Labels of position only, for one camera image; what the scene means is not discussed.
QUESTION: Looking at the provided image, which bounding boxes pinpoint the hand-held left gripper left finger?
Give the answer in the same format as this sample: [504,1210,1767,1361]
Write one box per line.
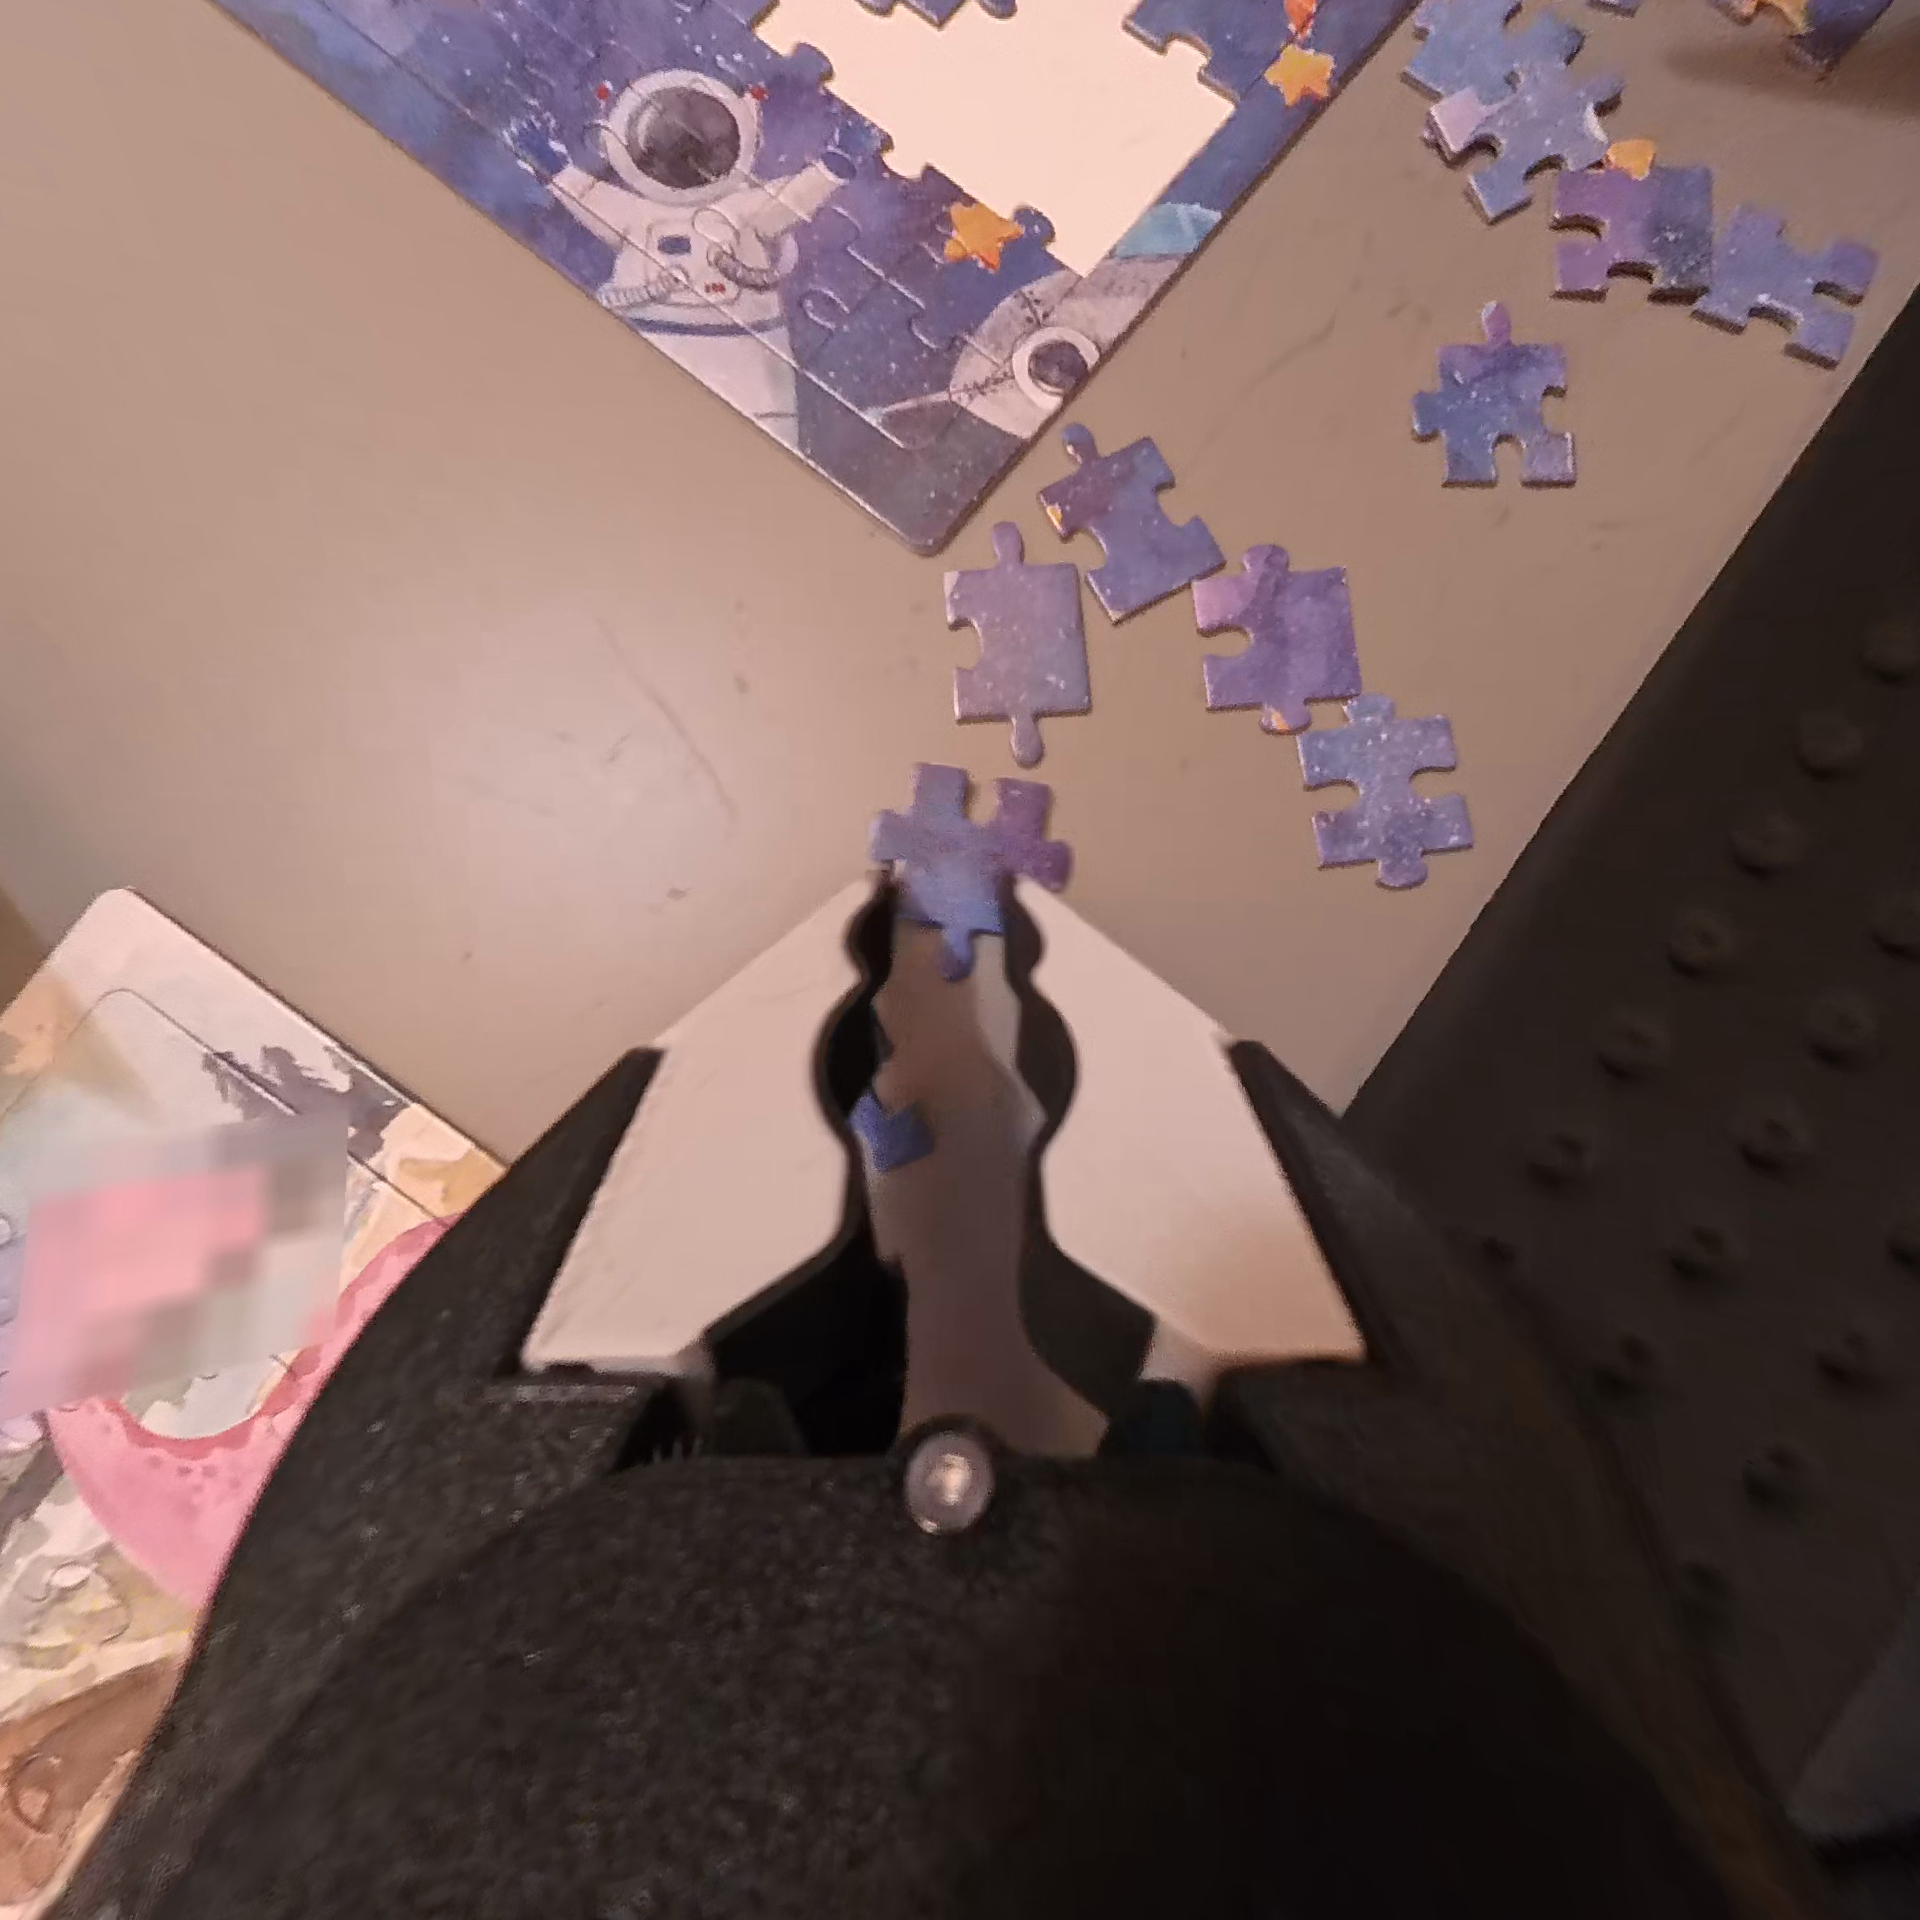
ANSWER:
[521,874,918,1453]

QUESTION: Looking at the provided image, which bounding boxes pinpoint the puzzle pieces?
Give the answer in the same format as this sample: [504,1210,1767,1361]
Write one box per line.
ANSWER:
[846,0,1883,1176]

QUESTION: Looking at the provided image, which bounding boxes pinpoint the space puzzle board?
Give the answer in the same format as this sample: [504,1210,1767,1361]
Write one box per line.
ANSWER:
[210,0,1420,560]

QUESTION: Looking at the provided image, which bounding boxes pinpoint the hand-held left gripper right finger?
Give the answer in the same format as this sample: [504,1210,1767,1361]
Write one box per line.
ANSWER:
[995,874,1370,1453]

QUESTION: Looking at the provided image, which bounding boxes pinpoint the purple blue jigsaw puzzle piece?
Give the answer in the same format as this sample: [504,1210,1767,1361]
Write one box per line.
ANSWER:
[870,761,1076,983]

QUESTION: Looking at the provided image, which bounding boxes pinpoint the colourful cartoon puzzle board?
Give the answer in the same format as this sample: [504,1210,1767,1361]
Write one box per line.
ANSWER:
[0,888,508,1920]

